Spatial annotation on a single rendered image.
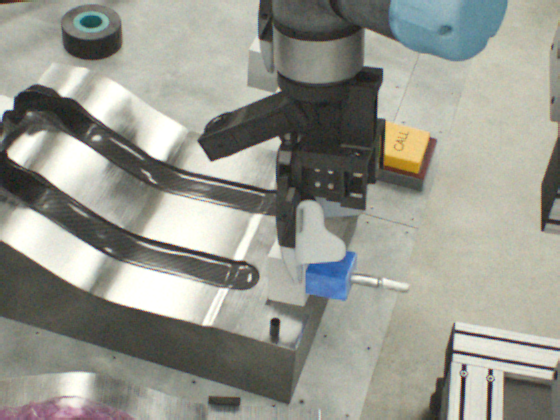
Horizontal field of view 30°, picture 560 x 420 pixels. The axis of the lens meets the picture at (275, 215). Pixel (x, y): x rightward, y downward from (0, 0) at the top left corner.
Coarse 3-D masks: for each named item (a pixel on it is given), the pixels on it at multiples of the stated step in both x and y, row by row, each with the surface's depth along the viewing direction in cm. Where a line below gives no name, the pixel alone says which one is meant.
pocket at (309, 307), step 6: (270, 300) 106; (312, 300) 106; (318, 300) 106; (276, 306) 106; (282, 306) 107; (288, 306) 107; (294, 306) 107; (300, 306) 107; (306, 306) 107; (312, 306) 105; (294, 312) 106; (300, 312) 106; (306, 312) 106; (312, 312) 105
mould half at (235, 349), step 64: (64, 64) 120; (128, 128) 117; (128, 192) 112; (0, 256) 104; (64, 256) 104; (256, 256) 107; (64, 320) 108; (128, 320) 105; (192, 320) 102; (256, 320) 102; (320, 320) 113; (256, 384) 105
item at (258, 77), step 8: (256, 40) 121; (256, 48) 120; (256, 56) 120; (248, 64) 121; (256, 64) 121; (264, 64) 121; (248, 72) 122; (256, 72) 122; (264, 72) 122; (248, 80) 123; (256, 80) 123; (264, 80) 122; (272, 80) 122; (264, 88) 123; (272, 88) 123
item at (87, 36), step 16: (64, 16) 142; (80, 16) 143; (96, 16) 143; (112, 16) 143; (64, 32) 140; (80, 32) 140; (96, 32) 140; (112, 32) 140; (80, 48) 140; (96, 48) 140; (112, 48) 142
